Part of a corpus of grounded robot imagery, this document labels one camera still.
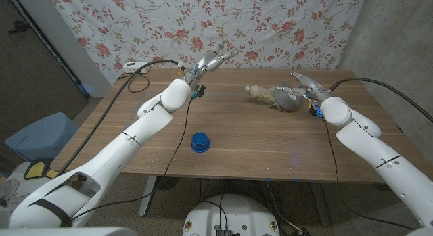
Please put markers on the white robot torso shell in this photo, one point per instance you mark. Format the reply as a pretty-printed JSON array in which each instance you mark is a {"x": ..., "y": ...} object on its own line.
[{"x": 67, "y": 232}]

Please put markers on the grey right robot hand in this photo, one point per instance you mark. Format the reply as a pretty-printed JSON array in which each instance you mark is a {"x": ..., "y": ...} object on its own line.
[{"x": 316, "y": 89}]

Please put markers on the black round fan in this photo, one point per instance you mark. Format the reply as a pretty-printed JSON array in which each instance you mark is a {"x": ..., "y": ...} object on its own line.
[{"x": 167, "y": 183}]

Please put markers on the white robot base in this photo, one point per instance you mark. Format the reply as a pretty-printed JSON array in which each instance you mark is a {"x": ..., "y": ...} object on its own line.
[{"x": 230, "y": 212}]

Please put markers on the blue plastic cup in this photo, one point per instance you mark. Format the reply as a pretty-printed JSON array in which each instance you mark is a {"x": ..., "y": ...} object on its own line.
[{"x": 200, "y": 143}]

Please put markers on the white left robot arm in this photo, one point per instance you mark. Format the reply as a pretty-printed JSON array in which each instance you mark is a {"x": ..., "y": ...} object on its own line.
[{"x": 118, "y": 151}]

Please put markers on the grey duct tape roll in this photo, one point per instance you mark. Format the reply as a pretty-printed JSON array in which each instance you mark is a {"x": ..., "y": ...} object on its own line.
[{"x": 289, "y": 100}]

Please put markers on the metal table leg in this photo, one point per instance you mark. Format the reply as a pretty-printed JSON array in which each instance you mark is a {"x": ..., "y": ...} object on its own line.
[
  {"x": 147, "y": 199},
  {"x": 319, "y": 202}
]

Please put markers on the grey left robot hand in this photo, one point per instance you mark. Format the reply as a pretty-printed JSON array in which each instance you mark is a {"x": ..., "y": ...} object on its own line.
[{"x": 211, "y": 62}]

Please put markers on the grey tape table marking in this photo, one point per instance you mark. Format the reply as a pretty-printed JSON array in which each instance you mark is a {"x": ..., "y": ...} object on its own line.
[{"x": 138, "y": 105}]

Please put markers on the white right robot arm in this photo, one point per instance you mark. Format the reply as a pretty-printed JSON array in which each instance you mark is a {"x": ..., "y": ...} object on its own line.
[{"x": 372, "y": 141}]

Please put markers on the floral backdrop cloth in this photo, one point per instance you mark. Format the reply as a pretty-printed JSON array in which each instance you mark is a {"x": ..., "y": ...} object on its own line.
[{"x": 270, "y": 26}]

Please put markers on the white power adapter box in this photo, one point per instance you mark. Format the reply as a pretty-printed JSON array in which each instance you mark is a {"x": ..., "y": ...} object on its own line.
[{"x": 133, "y": 67}]

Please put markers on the blue-grey plastic bin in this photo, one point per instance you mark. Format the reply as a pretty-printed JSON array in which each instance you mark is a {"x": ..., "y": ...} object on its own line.
[{"x": 40, "y": 134}]

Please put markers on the yellow and black floor object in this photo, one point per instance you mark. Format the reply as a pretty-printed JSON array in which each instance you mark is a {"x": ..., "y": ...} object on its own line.
[{"x": 35, "y": 170}]

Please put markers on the white floor fan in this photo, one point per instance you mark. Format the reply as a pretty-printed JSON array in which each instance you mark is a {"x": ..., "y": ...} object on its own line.
[{"x": 8, "y": 188}]

